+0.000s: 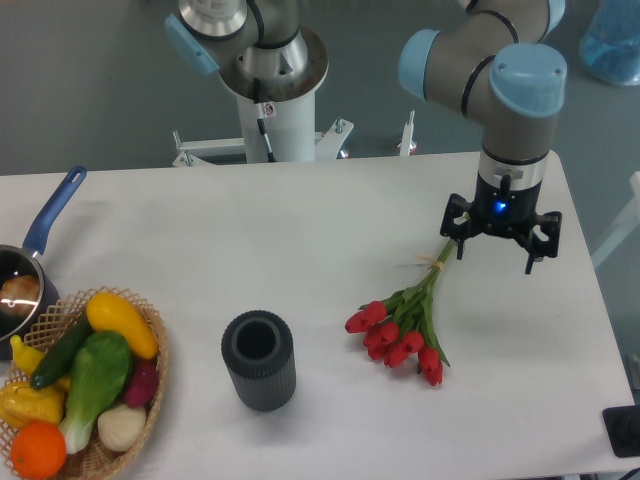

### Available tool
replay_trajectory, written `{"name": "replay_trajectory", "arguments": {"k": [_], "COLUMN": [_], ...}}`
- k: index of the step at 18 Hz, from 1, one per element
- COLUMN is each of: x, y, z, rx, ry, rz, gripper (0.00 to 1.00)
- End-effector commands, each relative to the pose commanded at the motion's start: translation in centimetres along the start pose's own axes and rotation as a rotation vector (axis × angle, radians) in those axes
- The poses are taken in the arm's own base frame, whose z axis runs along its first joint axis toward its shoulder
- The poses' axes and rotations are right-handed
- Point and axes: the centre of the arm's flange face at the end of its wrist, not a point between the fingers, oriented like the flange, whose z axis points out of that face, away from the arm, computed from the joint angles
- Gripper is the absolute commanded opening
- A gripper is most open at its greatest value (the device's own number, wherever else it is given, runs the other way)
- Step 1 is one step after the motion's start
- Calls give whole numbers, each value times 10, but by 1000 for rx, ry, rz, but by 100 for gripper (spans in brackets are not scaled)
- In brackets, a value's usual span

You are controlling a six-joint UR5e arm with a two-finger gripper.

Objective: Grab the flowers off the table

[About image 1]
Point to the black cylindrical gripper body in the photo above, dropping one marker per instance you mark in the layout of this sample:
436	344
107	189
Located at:
508	216

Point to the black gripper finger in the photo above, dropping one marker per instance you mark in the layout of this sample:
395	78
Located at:
460	222
539	236

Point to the red tulip bouquet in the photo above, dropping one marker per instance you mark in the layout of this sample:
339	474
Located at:
402	325

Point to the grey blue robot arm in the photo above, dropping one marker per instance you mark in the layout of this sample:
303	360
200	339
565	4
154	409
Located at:
494	70

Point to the blue translucent container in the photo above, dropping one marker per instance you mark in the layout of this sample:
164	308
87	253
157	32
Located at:
609	49

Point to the black device at edge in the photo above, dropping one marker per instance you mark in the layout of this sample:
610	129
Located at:
622	426

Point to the dark grey ribbed vase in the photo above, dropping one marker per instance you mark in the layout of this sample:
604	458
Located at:
258	351

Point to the yellow squash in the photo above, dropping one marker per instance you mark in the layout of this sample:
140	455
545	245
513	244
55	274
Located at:
107	311

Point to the green bok choy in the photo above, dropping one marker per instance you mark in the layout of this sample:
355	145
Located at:
98	375

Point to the white garlic bulb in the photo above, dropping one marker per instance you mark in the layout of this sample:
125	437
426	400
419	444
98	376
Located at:
119	427

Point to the dark green cucumber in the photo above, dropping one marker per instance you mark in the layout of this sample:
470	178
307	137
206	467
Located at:
59	359

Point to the woven wicker basket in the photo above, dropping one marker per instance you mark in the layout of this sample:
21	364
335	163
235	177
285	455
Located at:
97	461

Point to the brown bread roll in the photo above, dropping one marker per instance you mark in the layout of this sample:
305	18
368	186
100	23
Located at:
20	295

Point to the yellow corn cob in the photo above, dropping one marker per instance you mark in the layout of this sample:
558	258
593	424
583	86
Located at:
21	405

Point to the orange fruit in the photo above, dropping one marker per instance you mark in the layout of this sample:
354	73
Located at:
38	451

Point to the white frame at right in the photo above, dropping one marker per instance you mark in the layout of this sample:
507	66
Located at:
626	221

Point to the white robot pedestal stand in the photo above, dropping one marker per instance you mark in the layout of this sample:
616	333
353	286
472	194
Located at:
275	93

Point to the blue handled saucepan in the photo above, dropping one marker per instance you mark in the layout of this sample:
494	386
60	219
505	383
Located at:
25	259

